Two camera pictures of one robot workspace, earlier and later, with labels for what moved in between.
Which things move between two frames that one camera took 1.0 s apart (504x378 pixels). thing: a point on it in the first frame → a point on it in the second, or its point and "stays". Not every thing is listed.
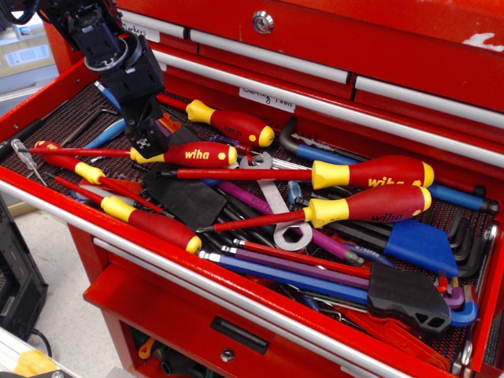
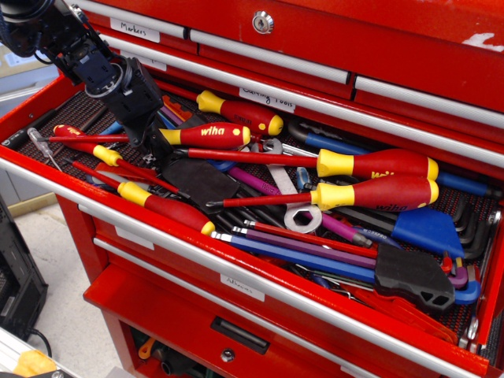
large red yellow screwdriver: [367, 172] → [381, 163]
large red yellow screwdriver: [368, 204] → [394, 193]
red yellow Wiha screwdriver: [195, 153] → [222, 135]
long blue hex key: [324, 285] → [332, 265]
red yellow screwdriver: [238, 124] → [259, 121]
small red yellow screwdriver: [63, 161] → [109, 156]
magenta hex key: [317, 239] → [328, 222]
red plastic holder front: [404, 337] → [431, 323]
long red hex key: [304, 257] → [331, 242]
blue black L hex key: [436, 192] → [297, 133]
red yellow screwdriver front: [154, 227] → [135, 195]
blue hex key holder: [422, 244] → [431, 227]
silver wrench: [262, 160] → [285, 185]
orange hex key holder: [172, 124] → [176, 107]
